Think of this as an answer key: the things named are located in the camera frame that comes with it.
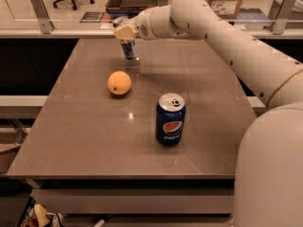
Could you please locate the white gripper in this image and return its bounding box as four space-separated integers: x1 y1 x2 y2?
114 7 168 41

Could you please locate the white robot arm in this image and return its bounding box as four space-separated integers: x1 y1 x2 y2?
114 0 303 227

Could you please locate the silver blue redbull can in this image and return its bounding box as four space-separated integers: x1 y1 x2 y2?
113 16 139 61

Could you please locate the left metal railing post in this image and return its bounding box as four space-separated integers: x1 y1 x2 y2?
30 0 54 34

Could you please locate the orange fruit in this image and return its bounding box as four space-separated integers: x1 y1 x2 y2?
107 71 132 96

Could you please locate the blue pepsi can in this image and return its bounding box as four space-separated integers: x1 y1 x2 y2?
155 93 187 147

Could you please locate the right metal railing post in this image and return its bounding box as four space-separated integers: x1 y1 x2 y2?
271 0 296 35

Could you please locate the grey open bin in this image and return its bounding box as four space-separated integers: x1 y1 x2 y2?
104 0 165 12

